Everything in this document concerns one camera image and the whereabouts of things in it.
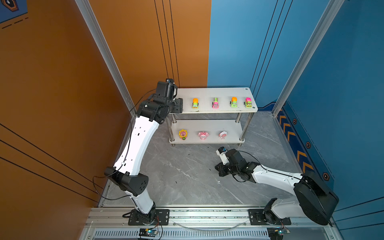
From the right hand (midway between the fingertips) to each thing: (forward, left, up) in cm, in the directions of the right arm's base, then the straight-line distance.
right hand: (214, 168), depth 86 cm
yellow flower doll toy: (+20, +19, +7) cm, 28 cm away
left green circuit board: (-30, +33, -5) cm, 45 cm away
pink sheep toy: (+18, +6, +8) cm, 21 cm away
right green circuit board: (-30, -28, -7) cm, 42 cm away
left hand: (+19, +20, +34) cm, 44 cm away
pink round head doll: (+19, -6, +7) cm, 21 cm away
